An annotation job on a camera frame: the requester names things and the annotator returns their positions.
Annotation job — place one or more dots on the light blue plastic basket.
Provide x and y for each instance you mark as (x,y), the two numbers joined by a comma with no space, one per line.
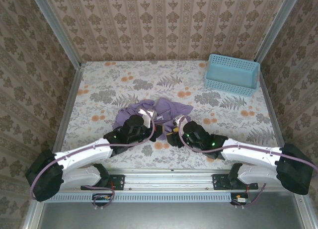
(231,75)

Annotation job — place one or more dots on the small connector board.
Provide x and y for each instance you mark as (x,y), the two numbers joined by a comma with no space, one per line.
(102,198)
(242,200)

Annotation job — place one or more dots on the grey metal panel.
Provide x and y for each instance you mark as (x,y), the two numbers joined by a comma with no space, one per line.
(174,216)

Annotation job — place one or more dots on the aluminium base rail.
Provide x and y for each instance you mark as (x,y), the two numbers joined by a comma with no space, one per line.
(166,181)

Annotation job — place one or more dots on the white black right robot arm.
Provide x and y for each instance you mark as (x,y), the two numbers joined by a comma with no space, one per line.
(251,157)

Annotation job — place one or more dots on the floral tablecloth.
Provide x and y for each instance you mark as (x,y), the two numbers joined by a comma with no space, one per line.
(149,72)

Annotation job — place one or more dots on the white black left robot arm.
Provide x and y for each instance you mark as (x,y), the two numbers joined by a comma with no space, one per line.
(82,157)

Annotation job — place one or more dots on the aluminium frame post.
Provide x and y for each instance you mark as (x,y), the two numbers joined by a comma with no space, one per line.
(278,27)
(57,30)

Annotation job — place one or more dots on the purple printed t-shirt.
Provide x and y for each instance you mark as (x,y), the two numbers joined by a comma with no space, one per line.
(171,108)

